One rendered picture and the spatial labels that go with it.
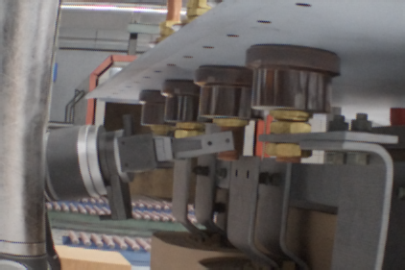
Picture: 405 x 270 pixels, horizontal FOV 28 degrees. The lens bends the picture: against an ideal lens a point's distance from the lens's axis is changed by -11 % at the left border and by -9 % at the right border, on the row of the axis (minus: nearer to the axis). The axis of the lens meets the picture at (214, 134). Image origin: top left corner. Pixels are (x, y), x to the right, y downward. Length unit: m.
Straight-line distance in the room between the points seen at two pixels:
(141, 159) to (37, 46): 0.23
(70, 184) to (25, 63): 0.22
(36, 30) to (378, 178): 0.53
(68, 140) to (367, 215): 0.57
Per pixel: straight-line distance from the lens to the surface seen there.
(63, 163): 1.22
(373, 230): 0.77
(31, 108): 1.10
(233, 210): 1.26
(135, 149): 1.19
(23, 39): 1.10
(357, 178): 0.82
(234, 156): 1.22
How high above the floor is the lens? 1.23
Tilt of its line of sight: 2 degrees up
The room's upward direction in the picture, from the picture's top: 4 degrees clockwise
